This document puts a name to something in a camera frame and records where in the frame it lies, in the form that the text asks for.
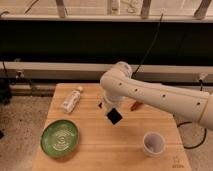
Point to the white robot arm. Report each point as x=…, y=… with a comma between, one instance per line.
x=196, y=106

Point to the black rectangular eraser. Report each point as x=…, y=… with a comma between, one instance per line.
x=114, y=116

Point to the green ribbed plate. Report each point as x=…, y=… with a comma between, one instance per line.
x=59, y=138

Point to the brown oblong snack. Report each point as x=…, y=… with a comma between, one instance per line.
x=136, y=106

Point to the clear plastic bottle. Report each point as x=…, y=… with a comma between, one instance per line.
x=71, y=100

